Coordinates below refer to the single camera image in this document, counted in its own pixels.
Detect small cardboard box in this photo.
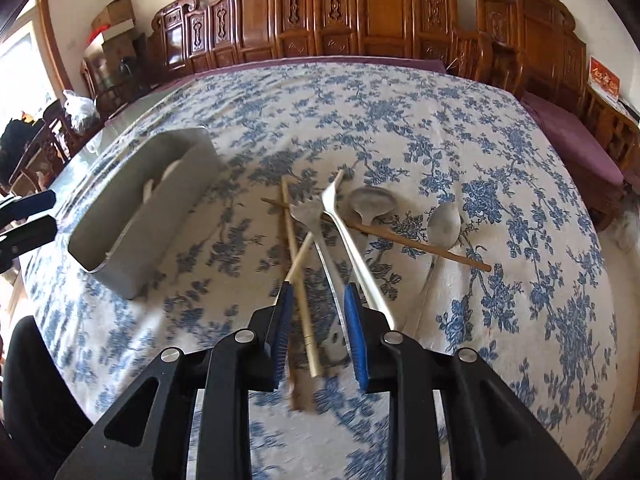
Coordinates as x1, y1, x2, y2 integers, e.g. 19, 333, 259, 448
90, 0, 136, 33

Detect short purple seat cushion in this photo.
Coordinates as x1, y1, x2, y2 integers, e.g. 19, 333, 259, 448
520, 91, 626, 186

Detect metal fork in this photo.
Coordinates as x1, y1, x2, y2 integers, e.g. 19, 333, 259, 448
320, 169, 401, 333
289, 202, 351, 361

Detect grey metal utensil box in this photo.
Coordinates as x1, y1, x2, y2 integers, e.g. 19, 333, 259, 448
66, 127, 223, 301

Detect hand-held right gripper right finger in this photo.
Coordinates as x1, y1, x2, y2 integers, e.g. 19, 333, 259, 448
344, 282, 583, 480

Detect window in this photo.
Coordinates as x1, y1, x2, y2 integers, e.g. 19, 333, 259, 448
0, 10, 61, 131

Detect brown wooden chopstick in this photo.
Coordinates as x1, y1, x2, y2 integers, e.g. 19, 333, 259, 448
261, 197, 495, 274
285, 355, 314, 414

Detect black bag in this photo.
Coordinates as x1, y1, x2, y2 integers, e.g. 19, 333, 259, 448
0, 117, 36, 186

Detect blue floral tablecloth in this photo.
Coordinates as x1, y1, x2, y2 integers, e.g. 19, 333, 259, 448
20, 60, 621, 480

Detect brown wooden chair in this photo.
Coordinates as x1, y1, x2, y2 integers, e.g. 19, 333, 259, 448
80, 52, 151, 116

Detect grey fluffy thing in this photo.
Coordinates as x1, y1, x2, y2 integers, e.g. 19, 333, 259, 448
602, 210, 640, 256

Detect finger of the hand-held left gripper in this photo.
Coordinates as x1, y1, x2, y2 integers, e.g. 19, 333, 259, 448
0, 190, 56, 226
0, 215, 59, 261

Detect round-bowl metal spoon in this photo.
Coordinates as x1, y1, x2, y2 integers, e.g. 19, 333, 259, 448
349, 186, 400, 228

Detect large cardboard box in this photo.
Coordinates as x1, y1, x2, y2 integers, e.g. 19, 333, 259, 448
82, 30, 146, 61

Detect person's black clothing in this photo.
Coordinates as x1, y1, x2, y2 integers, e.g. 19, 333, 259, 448
0, 317, 93, 480

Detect white plastic bag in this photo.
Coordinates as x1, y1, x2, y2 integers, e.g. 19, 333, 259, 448
62, 90, 98, 133

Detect dark wooden chair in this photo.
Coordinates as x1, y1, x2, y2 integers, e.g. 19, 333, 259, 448
7, 100, 76, 196

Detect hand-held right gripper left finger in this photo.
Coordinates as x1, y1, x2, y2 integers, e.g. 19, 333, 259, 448
55, 282, 296, 480

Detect red gift box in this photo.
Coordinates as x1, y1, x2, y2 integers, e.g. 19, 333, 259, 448
587, 55, 622, 98

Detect long purple seat cushion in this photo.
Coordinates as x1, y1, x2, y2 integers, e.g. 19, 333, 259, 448
160, 55, 448, 91

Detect short carved wooden sofa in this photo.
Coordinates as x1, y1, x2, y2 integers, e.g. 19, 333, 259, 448
450, 0, 640, 233

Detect long carved wooden sofa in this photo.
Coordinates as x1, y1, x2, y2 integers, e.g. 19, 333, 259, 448
147, 0, 458, 83

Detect white ceramic spoon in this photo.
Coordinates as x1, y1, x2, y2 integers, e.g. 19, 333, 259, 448
142, 160, 181, 206

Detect dark metal knife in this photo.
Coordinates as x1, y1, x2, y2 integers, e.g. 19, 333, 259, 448
400, 203, 463, 335

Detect pale bamboo chopstick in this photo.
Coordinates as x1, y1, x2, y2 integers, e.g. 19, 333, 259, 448
279, 175, 325, 378
284, 232, 317, 285

